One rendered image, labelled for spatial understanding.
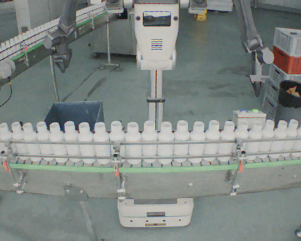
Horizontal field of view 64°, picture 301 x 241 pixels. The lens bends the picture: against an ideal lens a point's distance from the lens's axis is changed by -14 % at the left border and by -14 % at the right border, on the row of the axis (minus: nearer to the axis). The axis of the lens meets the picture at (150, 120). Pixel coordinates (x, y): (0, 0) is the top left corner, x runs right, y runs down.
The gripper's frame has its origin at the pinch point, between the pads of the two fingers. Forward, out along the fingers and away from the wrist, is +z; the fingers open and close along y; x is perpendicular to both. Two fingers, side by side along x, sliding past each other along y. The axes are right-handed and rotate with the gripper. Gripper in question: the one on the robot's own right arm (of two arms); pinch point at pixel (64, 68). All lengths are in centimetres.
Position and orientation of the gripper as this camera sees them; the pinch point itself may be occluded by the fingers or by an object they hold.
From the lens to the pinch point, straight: 139.1
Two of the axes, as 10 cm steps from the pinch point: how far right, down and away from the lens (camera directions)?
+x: 10.0, 0.1, 0.0
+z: -0.1, 8.3, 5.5
